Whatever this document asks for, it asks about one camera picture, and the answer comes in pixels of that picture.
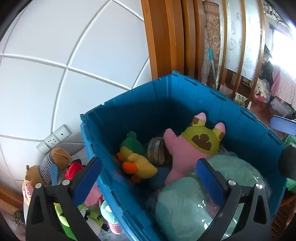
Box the orange plush toy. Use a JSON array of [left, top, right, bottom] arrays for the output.
[[22, 165, 44, 206]]

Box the green frog plush toy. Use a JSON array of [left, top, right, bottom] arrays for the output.
[[55, 203, 109, 240]]

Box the pink pig plush toy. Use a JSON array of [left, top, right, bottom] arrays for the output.
[[84, 182, 102, 206]]

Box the red plush toy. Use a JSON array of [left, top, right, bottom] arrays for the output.
[[65, 159, 84, 180]]

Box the brown striped plush toy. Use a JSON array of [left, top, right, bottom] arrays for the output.
[[38, 148, 72, 184]]

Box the teal plush in plastic wrap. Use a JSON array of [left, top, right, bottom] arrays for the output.
[[155, 155, 271, 240]]

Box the teal and pink plush toy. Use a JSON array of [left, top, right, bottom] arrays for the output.
[[100, 200, 122, 235]]

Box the pink starfish plush toy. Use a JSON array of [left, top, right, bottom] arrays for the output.
[[164, 113, 226, 185]]

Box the yellow duck plush green hat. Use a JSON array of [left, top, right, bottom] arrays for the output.
[[116, 131, 158, 183]]

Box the rolled patterned carpet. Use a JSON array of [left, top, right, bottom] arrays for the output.
[[202, 1, 221, 87]]

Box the blue plastic storage bin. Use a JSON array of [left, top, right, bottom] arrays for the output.
[[81, 71, 287, 240]]

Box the silver tape roll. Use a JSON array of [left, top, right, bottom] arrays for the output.
[[146, 137, 173, 166]]

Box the wooden slat partition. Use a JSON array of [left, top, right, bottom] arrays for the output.
[[217, 1, 266, 108]]

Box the white wall socket panel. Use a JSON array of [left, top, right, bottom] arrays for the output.
[[36, 125, 72, 155]]

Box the teal handled broom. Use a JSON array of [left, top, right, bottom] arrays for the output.
[[208, 48, 217, 89]]

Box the wooden door frame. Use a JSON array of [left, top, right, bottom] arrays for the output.
[[141, 0, 206, 80]]

